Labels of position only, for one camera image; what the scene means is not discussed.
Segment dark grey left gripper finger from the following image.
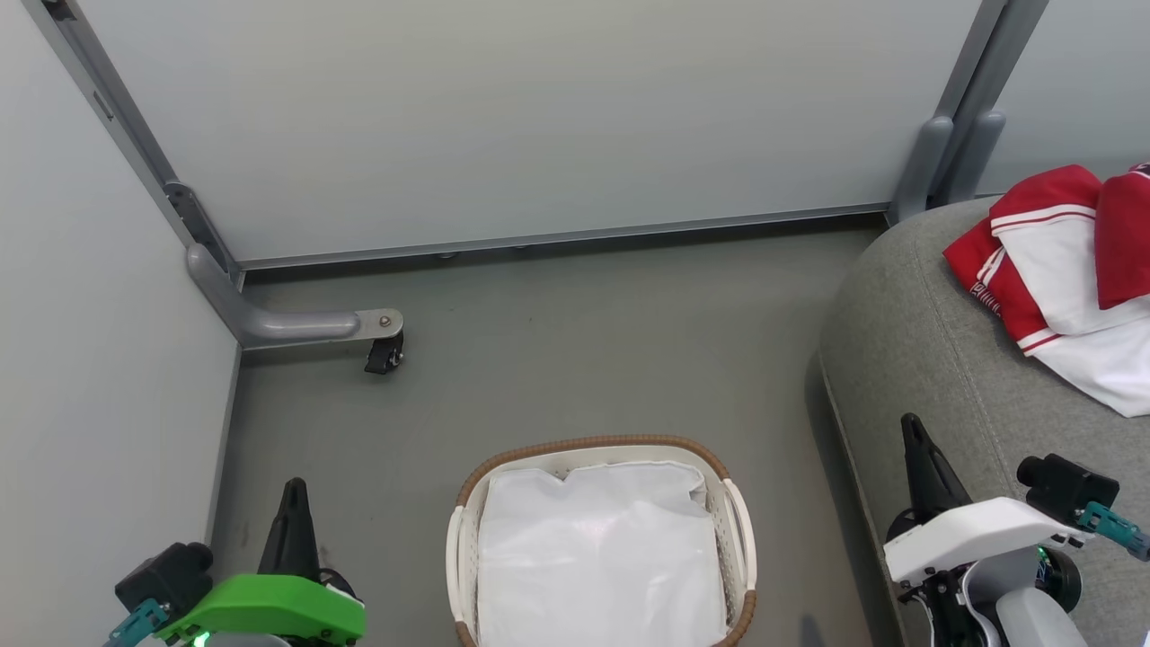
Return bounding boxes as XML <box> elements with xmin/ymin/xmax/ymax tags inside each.
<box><xmin>258</xmin><ymin>478</ymin><xmax>322</xmax><ymax>581</ymax></box>

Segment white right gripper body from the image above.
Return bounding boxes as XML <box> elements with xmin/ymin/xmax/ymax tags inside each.
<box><xmin>883</xmin><ymin>497</ymin><xmax>1088</xmax><ymax>587</ymax></box>

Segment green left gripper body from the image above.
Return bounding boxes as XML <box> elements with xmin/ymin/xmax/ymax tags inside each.
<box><xmin>155</xmin><ymin>568</ymin><xmax>367</xmax><ymax>647</ymax></box>

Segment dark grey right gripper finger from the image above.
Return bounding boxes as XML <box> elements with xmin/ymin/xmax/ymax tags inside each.
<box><xmin>901</xmin><ymin>413</ymin><xmax>973</xmax><ymax>522</ymax></box>

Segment red and white jersey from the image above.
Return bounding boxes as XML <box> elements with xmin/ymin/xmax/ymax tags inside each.
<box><xmin>942</xmin><ymin>162</ymin><xmax>1150</xmax><ymax>419</ymax></box>

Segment white basket liner cloth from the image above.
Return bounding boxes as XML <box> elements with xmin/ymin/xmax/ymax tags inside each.
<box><xmin>476</xmin><ymin>461</ymin><xmax>727</xmax><ymax>647</ymax></box>

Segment white laundry basket brown rim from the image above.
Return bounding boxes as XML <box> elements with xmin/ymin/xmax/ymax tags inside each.
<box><xmin>446</xmin><ymin>435</ymin><xmax>758</xmax><ymax>647</ymax></box>

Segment grey fabric sofa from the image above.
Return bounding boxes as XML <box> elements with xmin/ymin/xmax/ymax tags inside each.
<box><xmin>819</xmin><ymin>196</ymin><xmax>1150</xmax><ymax>647</ymax></box>

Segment black caster wheel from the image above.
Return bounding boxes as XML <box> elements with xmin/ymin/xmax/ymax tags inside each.
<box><xmin>363</xmin><ymin>332</ymin><xmax>405</xmax><ymax>376</ymax></box>

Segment grey metal partition foot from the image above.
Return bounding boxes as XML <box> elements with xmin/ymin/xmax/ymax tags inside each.
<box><xmin>186</xmin><ymin>243</ymin><xmax>405</xmax><ymax>351</ymax></box>

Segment grey partition foot pair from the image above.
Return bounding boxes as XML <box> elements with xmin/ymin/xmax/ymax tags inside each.
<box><xmin>885</xmin><ymin>0</ymin><xmax>1050</xmax><ymax>226</ymax></box>

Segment teal left cable connector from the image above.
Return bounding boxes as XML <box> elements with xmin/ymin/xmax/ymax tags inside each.
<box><xmin>106</xmin><ymin>600</ymin><xmax>172</xmax><ymax>647</ymax></box>

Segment teal cable connector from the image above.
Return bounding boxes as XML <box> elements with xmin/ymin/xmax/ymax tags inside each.
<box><xmin>106</xmin><ymin>600</ymin><xmax>172</xmax><ymax>647</ymax></box>
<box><xmin>1076</xmin><ymin>501</ymin><xmax>1150</xmax><ymax>563</ymax></box>

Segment teal right cable connector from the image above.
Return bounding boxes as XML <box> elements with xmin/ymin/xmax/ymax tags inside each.
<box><xmin>1076</xmin><ymin>501</ymin><xmax>1150</xmax><ymax>563</ymax></box>

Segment grey partition bottom rail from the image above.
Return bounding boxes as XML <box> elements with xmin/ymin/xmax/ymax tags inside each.
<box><xmin>235</xmin><ymin>202</ymin><xmax>890</xmax><ymax>270</ymax></box>

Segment grey single partition post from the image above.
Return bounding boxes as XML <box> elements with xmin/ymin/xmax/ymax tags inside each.
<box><xmin>22</xmin><ymin>0</ymin><xmax>243</xmax><ymax>288</ymax></box>

